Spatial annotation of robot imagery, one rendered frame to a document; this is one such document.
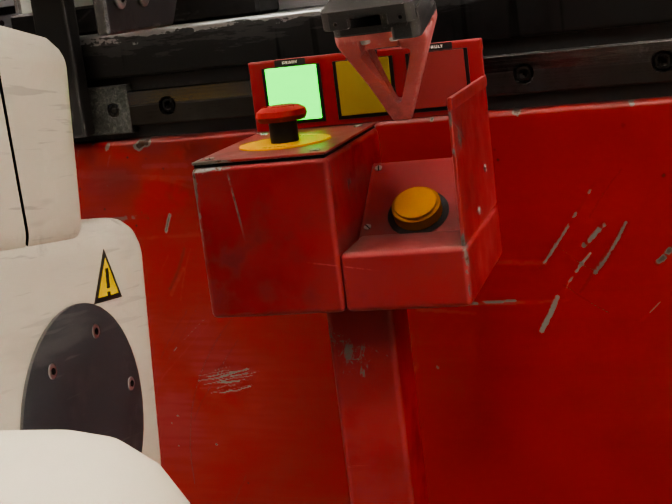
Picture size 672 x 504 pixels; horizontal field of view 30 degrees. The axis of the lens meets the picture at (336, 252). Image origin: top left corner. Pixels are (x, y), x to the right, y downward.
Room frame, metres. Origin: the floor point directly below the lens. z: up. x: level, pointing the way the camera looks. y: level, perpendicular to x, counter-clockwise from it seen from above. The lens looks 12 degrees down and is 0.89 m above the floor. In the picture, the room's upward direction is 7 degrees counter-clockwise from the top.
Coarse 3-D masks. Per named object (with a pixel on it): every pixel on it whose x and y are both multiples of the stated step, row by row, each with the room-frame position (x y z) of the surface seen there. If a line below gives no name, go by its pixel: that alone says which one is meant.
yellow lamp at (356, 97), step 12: (384, 60) 1.03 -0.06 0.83; (348, 72) 1.04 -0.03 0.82; (348, 84) 1.04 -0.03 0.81; (360, 84) 1.04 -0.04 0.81; (348, 96) 1.04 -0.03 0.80; (360, 96) 1.04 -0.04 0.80; (372, 96) 1.03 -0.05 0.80; (348, 108) 1.04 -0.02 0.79; (360, 108) 1.04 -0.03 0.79; (372, 108) 1.04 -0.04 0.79; (384, 108) 1.03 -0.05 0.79
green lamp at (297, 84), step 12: (276, 72) 1.06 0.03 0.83; (288, 72) 1.05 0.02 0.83; (300, 72) 1.05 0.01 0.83; (312, 72) 1.05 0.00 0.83; (276, 84) 1.06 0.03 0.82; (288, 84) 1.06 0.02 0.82; (300, 84) 1.05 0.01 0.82; (312, 84) 1.05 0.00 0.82; (276, 96) 1.06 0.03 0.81; (288, 96) 1.06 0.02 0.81; (300, 96) 1.05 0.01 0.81; (312, 96) 1.05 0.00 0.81; (312, 108) 1.05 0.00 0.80
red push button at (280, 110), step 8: (280, 104) 0.97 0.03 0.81; (288, 104) 0.97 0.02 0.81; (296, 104) 0.96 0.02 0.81; (264, 112) 0.96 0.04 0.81; (272, 112) 0.95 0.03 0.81; (280, 112) 0.95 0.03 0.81; (288, 112) 0.95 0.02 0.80; (296, 112) 0.96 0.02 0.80; (304, 112) 0.96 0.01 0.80; (264, 120) 0.96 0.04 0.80; (272, 120) 0.95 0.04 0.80; (280, 120) 0.95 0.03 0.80; (288, 120) 0.95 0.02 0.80; (296, 120) 0.97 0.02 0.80; (272, 128) 0.96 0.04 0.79; (280, 128) 0.96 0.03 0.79; (288, 128) 0.96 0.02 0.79; (296, 128) 0.97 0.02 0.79; (272, 136) 0.97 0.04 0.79; (280, 136) 0.96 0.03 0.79; (288, 136) 0.96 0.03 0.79; (296, 136) 0.97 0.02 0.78
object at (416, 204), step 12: (408, 192) 0.95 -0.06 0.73; (420, 192) 0.95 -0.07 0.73; (432, 192) 0.94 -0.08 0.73; (396, 204) 0.94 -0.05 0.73; (408, 204) 0.94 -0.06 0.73; (420, 204) 0.94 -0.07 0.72; (432, 204) 0.93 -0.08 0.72; (396, 216) 0.94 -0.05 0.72; (408, 216) 0.93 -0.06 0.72; (420, 216) 0.93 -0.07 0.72; (432, 216) 0.93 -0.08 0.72; (408, 228) 0.93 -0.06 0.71; (420, 228) 0.93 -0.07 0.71
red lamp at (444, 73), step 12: (432, 60) 1.02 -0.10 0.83; (444, 60) 1.02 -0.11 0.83; (456, 60) 1.01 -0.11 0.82; (432, 72) 1.02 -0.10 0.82; (444, 72) 1.02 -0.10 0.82; (456, 72) 1.01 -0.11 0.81; (420, 84) 1.02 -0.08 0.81; (432, 84) 1.02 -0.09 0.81; (444, 84) 1.02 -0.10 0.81; (456, 84) 1.01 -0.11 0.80; (420, 96) 1.02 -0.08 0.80; (432, 96) 1.02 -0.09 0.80; (444, 96) 1.02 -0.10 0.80; (420, 108) 1.02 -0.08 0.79
